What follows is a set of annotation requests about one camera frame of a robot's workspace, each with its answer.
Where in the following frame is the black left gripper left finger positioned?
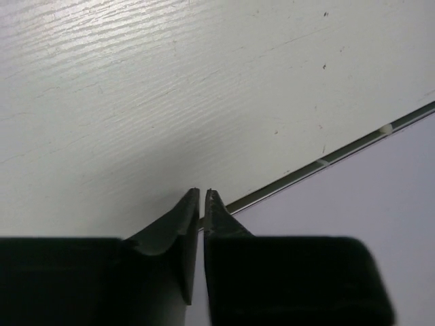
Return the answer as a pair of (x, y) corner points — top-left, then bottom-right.
(1, 188), (199, 325)

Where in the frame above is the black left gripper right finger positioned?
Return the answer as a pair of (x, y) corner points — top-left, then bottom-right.
(204, 189), (396, 325)

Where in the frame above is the metal table edge rail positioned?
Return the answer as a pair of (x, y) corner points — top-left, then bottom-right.
(196, 100), (435, 232)

